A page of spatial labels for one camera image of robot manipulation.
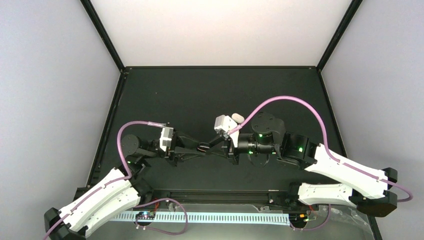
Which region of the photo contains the left green circuit board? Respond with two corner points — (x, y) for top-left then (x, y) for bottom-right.
(135, 211), (156, 221)

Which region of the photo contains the green circuit board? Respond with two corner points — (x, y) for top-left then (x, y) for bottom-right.
(135, 211), (156, 221)
(289, 213), (317, 224)

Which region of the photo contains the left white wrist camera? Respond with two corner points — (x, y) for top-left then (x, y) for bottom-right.
(159, 126), (174, 152)

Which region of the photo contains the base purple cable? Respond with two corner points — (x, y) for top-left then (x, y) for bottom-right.
(132, 197), (190, 237)
(288, 203), (333, 232)

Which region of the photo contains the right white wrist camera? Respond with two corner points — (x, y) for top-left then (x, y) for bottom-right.
(214, 115), (240, 148)

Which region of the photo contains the black enclosure frame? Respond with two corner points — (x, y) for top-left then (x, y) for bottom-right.
(59, 0), (384, 240)

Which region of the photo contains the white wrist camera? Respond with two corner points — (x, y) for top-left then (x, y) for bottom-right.
(214, 115), (240, 148)
(159, 126), (174, 152)

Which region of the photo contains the right green circuit board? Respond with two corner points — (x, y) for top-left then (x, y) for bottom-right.
(289, 213), (317, 224)

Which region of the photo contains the white perforated cable duct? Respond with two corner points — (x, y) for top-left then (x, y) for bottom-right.
(111, 211), (290, 226)

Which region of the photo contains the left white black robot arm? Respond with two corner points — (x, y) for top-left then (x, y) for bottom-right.
(43, 127), (210, 240)

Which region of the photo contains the black aluminium mounting rail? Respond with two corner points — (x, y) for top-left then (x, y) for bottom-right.
(75, 188), (319, 212)

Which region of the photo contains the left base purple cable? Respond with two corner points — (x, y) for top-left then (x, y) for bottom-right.
(132, 197), (190, 237)

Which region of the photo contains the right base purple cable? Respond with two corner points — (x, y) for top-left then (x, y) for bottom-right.
(288, 203), (333, 232)

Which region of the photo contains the black earbuds charging case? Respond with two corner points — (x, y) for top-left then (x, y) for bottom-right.
(196, 142), (211, 153)

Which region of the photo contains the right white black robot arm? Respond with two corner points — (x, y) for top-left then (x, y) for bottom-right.
(214, 112), (398, 218)

